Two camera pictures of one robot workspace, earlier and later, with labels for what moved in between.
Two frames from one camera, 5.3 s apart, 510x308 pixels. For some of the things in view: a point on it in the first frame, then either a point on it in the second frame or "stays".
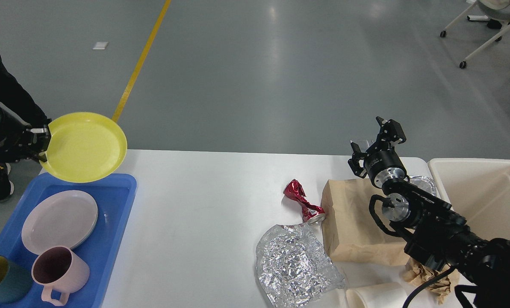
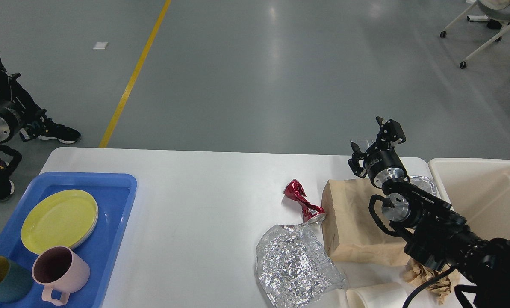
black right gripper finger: [391, 131] stays
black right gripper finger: [354, 162] stays
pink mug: [60, 272] stays
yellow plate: [84, 147] to [64, 218]
